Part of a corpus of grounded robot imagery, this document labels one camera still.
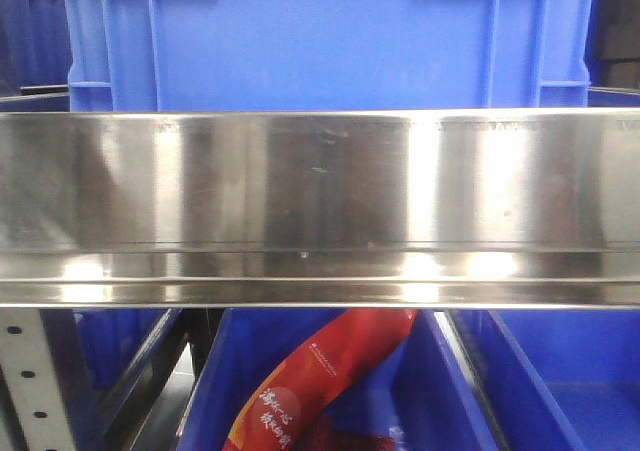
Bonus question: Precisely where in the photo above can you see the blue lower shelf bin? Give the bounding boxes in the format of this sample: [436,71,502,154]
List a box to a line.
[177,308,498,450]

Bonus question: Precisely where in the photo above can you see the blue lower right bin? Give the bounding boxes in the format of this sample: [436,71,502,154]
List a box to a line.
[454,310,639,450]

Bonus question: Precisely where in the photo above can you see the red snack package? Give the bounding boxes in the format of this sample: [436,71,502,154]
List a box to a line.
[222,308,418,450]

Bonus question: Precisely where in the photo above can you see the large blue plastic crate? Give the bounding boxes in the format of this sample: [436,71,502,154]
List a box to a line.
[65,0,592,111]

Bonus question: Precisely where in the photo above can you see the perforated metal rack upright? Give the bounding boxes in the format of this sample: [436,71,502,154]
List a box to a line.
[1,308,75,450]

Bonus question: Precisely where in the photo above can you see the stainless steel shelf rail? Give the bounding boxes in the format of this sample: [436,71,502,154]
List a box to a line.
[1,108,639,308]

